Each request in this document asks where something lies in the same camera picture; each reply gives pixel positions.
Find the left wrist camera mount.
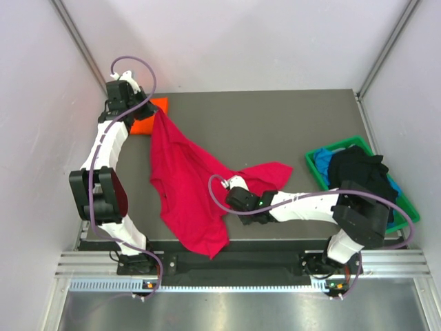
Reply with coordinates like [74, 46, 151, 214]
[110, 70, 141, 94]

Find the black t shirt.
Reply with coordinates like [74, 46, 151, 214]
[327, 146, 399, 203]

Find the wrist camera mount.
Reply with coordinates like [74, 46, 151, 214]
[220, 176, 249, 190]
[110, 70, 141, 94]

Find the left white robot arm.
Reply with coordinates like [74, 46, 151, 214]
[69, 75, 158, 275]

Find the blue t shirt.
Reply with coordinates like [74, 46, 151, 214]
[313, 148, 335, 185]

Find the slotted grey cable duct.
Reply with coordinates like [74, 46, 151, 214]
[69, 279, 346, 293]

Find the folded orange t shirt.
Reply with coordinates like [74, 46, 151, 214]
[130, 97, 169, 135]

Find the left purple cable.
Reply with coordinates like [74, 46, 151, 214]
[88, 55, 165, 304]

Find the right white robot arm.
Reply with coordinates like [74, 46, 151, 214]
[224, 176, 391, 276]

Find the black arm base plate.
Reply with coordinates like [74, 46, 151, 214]
[79, 240, 358, 285]

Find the right aluminium frame post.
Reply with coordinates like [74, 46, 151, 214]
[355, 0, 422, 102]

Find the aluminium frame post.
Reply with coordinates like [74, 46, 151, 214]
[48, 0, 107, 97]
[355, 0, 422, 102]

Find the purple cable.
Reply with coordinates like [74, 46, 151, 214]
[209, 174, 416, 301]
[88, 55, 165, 304]

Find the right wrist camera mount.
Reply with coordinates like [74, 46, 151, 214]
[220, 176, 249, 190]

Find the left aluminium frame post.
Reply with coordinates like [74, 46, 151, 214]
[48, 0, 107, 97]

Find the red t shirt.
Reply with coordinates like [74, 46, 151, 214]
[150, 111, 293, 259]

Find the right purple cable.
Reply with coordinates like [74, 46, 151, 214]
[209, 174, 416, 301]

